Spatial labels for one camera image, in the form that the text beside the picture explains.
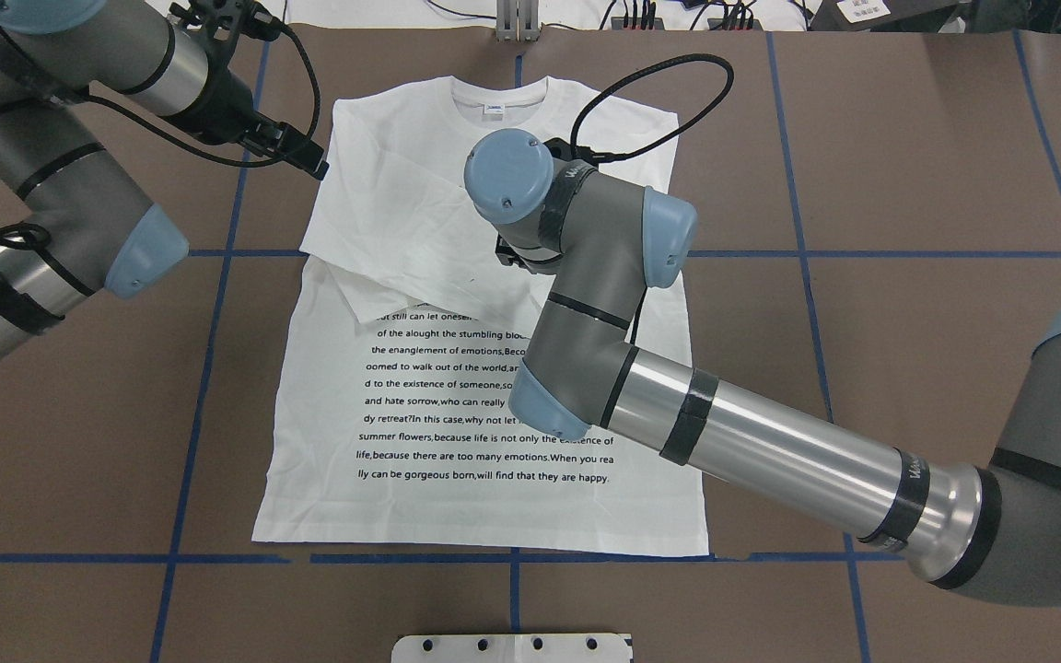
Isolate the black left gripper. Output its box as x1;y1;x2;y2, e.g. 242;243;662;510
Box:
190;70;329;180

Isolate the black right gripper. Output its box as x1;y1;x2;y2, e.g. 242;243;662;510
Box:
495;234;561;273

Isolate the white long-sleeve printed shirt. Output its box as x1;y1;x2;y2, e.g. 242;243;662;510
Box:
251;76;710;557

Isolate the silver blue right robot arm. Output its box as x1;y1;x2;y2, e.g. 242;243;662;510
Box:
464;129;1061;607

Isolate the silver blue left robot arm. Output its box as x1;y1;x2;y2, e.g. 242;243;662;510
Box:
0;1;328;357

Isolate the upper black orange connector box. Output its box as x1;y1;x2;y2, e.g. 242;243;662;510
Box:
601;1;664;30

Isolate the black orange connector box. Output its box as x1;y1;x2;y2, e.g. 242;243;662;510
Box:
690;1;759;32
601;1;664;30

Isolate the lower black orange connector box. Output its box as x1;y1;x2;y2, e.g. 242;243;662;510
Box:
690;1;759;32

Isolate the black box with white label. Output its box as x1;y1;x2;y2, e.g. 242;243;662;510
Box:
808;0;968;33

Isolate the white central mounting column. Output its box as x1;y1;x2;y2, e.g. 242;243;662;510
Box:
392;633;634;662

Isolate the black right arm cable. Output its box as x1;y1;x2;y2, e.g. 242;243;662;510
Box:
571;53;736;351

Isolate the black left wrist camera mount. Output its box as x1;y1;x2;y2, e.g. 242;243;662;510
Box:
169;1;286;41

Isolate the aluminium frame post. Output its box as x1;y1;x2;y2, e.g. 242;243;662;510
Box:
495;0;542;42

